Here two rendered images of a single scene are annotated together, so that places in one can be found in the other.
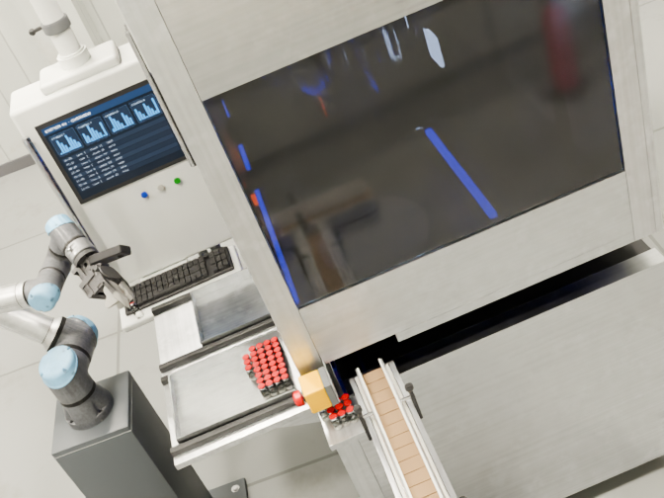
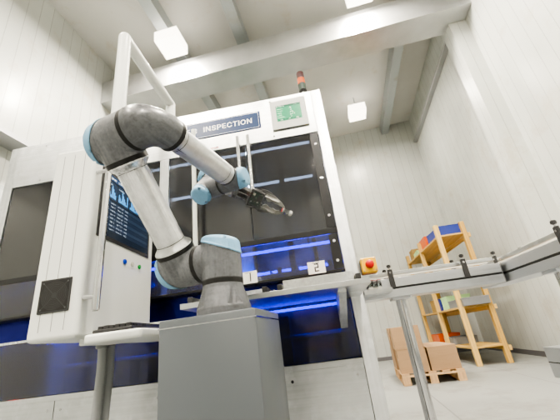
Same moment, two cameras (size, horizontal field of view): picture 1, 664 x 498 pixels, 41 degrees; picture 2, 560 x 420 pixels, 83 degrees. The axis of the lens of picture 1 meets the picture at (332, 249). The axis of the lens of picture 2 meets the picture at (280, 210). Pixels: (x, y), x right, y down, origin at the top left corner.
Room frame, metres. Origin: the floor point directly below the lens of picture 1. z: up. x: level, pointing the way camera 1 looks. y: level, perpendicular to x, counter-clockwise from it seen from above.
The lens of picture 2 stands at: (1.80, 1.77, 0.71)
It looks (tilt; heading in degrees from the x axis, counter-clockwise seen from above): 22 degrees up; 277
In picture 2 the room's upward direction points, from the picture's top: 7 degrees counter-clockwise
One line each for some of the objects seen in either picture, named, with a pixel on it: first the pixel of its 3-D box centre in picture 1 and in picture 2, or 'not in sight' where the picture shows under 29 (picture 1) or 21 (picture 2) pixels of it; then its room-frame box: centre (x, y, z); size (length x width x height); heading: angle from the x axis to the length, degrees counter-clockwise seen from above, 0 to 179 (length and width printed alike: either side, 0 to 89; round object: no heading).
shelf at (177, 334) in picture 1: (239, 348); (282, 300); (2.01, 0.36, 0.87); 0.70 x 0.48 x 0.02; 1
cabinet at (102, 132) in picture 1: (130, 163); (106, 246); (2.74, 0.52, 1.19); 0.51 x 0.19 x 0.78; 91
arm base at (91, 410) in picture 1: (83, 399); (223, 297); (2.10, 0.87, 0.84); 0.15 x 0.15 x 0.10
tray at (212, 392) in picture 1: (230, 385); (319, 287); (1.84, 0.40, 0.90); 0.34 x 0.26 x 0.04; 91
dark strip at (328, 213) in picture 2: not in sight; (325, 194); (1.73, 0.19, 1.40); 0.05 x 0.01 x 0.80; 1
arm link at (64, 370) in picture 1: (65, 373); (219, 258); (2.10, 0.87, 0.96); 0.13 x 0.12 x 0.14; 165
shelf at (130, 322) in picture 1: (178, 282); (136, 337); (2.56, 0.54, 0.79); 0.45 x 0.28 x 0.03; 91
